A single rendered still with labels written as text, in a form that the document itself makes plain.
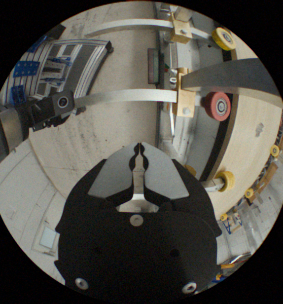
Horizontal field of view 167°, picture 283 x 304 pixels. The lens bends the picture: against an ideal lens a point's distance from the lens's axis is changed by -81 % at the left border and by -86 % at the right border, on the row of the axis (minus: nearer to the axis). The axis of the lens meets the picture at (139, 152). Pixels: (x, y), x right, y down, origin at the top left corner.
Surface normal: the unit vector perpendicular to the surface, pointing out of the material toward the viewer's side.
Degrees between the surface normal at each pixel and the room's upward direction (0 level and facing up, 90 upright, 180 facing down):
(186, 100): 0
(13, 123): 89
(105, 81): 0
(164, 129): 0
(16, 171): 90
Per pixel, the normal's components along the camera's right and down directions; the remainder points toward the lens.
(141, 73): -0.01, 0.53
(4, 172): 1.00, -0.03
